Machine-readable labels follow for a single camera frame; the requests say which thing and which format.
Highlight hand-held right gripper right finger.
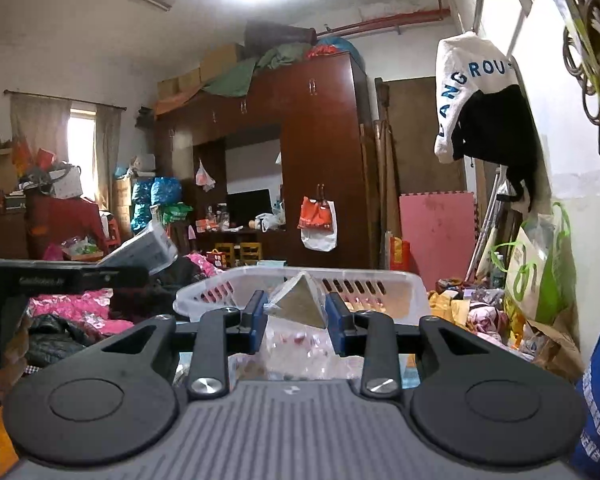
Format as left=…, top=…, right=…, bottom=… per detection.
left=326, top=292, right=491, bottom=400

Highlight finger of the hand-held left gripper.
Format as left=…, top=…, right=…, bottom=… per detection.
left=95, top=265, right=150, bottom=289

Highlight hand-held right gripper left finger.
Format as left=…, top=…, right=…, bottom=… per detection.
left=99, top=291, right=270, bottom=400

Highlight white grey medicine box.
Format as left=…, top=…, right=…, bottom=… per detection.
left=99, top=219, right=179, bottom=277

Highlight triangular grey packet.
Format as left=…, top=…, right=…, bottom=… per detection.
left=263, top=270, right=331, bottom=332

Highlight white plastic basket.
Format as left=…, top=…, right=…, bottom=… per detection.
left=173, top=265, right=429, bottom=327

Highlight person's left hand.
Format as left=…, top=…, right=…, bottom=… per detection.
left=0, top=310, right=32, bottom=402

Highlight clear plastic bag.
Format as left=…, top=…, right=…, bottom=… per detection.
left=228, top=329, right=410, bottom=382

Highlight pink floral blanket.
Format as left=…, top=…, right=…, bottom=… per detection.
left=27, top=287, right=137, bottom=337

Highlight dark clothes pile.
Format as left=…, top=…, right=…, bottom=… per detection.
left=26, top=312, right=133, bottom=369

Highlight yellow wooden chairs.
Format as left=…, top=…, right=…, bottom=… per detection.
left=212, top=242, right=264, bottom=267

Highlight blue patterned sacks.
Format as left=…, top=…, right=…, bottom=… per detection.
left=131, top=175, right=184, bottom=234

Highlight orange white plastic bag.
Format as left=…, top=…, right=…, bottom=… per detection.
left=298, top=195, right=339, bottom=252

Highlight black monitor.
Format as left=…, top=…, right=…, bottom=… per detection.
left=226, top=188, right=273, bottom=229

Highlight small white hanging bag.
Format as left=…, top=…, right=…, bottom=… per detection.
left=194, top=159, right=217, bottom=193

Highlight pink foam mat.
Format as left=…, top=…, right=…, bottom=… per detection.
left=398, top=190, right=477, bottom=289

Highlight beige curtains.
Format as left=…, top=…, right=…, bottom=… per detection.
left=9, top=91, right=124, bottom=212

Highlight brown wooden wardrobe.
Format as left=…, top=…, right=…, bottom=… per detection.
left=153, top=52, right=382, bottom=269

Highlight metal crutches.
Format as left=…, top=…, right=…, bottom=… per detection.
left=467, top=174, right=512, bottom=282

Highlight brown wooden board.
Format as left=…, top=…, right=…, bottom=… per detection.
left=379, top=77, right=469, bottom=197

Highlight green white shopping bag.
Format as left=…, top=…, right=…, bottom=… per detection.
left=489, top=202, right=579, bottom=327

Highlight cardboard boxes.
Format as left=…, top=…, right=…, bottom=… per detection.
left=157, top=42, right=247, bottom=102

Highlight brown paper bag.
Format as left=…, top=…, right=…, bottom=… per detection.
left=522, top=319, right=587, bottom=382

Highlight green cloth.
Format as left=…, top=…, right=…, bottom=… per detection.
left=202, top=42, right=312, bottom=99

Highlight white black hoodie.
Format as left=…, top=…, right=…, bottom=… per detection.
left=433, top=32, right=539, bottom=212

